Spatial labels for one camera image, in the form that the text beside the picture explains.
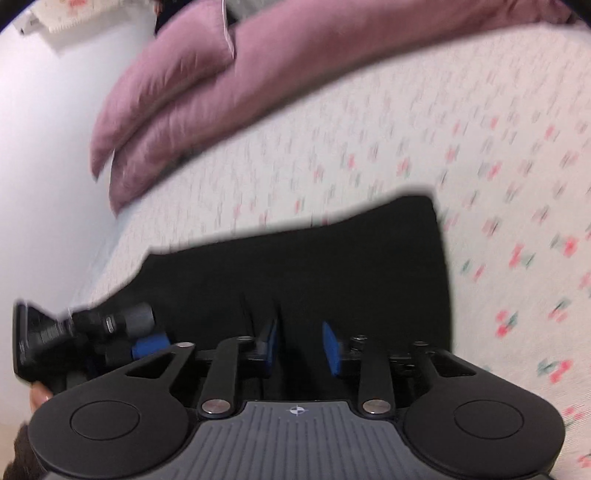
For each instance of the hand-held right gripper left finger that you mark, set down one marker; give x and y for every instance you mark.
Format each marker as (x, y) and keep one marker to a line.
(271, 345)

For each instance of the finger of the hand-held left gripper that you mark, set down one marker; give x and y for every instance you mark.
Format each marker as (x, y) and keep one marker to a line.
(150, 347)

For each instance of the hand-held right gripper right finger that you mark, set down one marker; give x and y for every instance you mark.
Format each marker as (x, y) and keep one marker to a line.
(331, 350)

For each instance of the black pants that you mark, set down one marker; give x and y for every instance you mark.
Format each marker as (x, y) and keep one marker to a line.
(323, 267)

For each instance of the person's left hand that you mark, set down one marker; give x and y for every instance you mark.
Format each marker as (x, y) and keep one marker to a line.
(39, 398)

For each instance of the floral white bed sheet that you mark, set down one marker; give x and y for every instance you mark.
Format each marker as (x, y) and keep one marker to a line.
(461, 161)

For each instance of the small pink pillow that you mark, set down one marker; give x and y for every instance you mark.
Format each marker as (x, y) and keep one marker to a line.
(161, 87)

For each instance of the long pink pillow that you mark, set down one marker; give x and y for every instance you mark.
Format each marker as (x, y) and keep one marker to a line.
(277, 78)

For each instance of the white floral lace cloth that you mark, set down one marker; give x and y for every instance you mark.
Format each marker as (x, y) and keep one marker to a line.
(55, 16)

